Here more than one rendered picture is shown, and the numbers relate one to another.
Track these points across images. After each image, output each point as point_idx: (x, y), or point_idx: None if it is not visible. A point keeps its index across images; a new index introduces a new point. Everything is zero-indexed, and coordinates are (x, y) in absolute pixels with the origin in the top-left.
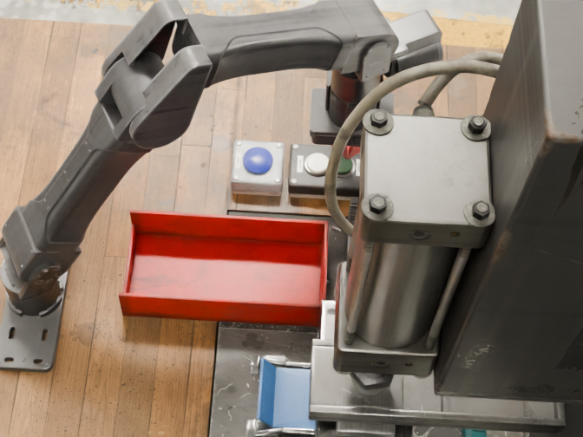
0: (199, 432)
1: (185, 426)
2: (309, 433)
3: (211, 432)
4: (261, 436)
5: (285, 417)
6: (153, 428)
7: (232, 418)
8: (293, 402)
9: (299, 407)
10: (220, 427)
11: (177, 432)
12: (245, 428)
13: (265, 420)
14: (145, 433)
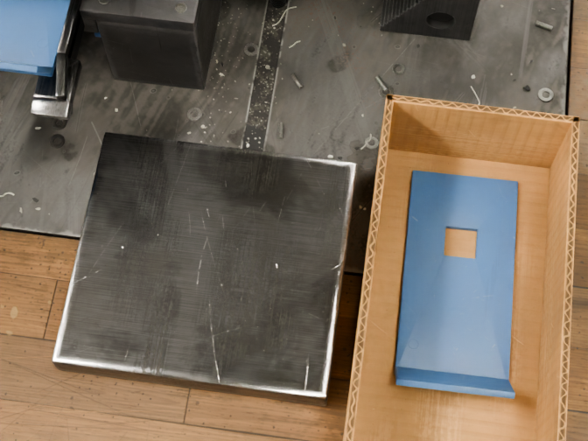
0: (24, 248)
1: (9, 270)
2: (74, 11)
3: (29, 227)
4: (66, 88)
5: (39, 45)
6: (3, 326)
7: (10, 192)
8: (14, 31)
9: (24, 23)
10: (24, 211)
11: (17, 283)
12: (32, 172)
13: (40, 66)
14: (10, 340)
